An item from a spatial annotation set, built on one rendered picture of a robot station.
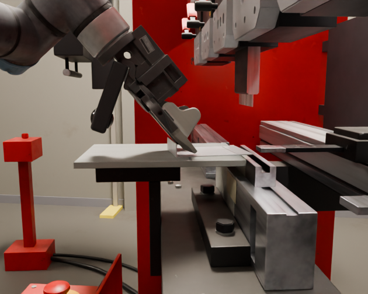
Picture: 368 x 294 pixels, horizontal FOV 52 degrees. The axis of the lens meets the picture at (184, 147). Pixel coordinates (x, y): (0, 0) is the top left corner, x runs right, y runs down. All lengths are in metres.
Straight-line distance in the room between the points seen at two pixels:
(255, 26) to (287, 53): 1.16
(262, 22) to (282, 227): 0.23
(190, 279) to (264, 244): 0.11
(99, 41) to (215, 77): 0.97
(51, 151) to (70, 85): 0.65
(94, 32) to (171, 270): 0.35
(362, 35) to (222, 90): 0.53
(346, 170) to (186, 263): 0.43
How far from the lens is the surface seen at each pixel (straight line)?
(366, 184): 0.77
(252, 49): 0.62
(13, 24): 0.57
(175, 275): 0.50
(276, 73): 1.57
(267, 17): 0.43
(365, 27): 1.36
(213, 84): 1.52
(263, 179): 0.55
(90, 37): 0.59
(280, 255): 0.46
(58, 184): 3.75
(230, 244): 0.52
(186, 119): 0.60
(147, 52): 0.61
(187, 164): 0.57
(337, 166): 0.86
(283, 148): 0.69
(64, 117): 3.61
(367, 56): 1.33
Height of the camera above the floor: 1.11
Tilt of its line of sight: 9 degrees down
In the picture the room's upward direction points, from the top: straight up
